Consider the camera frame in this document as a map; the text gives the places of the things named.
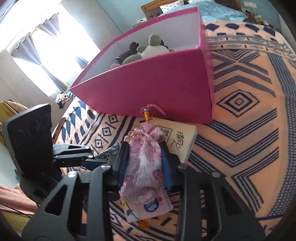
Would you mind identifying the pink silk drawstring pouch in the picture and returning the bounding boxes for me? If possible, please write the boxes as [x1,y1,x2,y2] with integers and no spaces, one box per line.
[119,104,165,205]

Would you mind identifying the pink floral tissue pack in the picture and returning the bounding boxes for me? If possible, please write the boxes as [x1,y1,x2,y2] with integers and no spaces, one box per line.
[120,191,173,223]

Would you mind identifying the yellow tissue pack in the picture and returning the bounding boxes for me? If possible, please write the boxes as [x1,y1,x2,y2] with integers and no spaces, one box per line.
[152,118,198,163]

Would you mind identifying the brown knitted teddy bear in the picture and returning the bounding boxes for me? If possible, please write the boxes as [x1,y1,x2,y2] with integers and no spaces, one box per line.
[110,63,121,69]

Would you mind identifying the dark brown plush toy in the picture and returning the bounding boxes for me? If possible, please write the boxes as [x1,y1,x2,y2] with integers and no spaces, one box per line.
[115,42,139,65]

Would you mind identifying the green turtle plush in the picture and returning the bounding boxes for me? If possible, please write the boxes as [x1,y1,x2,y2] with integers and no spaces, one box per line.
[121,34,173,65]

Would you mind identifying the pink sleeved left forearm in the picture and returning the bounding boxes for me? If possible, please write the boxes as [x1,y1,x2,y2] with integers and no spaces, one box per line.
[0,184,38,215]

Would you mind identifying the orange patterned blanket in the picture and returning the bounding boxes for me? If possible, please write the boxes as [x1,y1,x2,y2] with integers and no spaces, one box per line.
[57,21,295,240]

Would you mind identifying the pink cardboard box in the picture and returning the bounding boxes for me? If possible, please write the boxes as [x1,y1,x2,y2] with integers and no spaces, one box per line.
[70,7,214,124]

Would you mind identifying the left purple curtain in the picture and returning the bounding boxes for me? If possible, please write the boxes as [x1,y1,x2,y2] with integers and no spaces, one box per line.
[11,34,68,92]

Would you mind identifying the purple curtain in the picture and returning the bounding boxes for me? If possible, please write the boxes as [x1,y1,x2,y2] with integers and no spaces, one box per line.
[11,34,68,92]
[36,14,88,69]

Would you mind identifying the right purple curtain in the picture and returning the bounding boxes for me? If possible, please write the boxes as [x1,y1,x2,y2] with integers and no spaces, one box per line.
[36,14,88,69]

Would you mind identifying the wooden headboard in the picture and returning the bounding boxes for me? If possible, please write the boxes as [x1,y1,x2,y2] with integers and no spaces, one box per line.
[141,0,242,20]

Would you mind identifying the left patterned pillow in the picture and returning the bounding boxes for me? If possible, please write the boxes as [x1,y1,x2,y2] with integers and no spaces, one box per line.
[159,0,184,13]

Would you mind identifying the blue duvet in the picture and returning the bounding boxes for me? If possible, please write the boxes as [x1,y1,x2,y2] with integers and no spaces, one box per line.
[163,1,247,22]

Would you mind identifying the black camera box left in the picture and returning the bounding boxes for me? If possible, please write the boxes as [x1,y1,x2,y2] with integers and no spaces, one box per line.
[3,103,53,181]

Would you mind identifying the white wall socket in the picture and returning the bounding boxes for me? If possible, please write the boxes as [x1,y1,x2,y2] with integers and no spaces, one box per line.
[243,1,257,9]

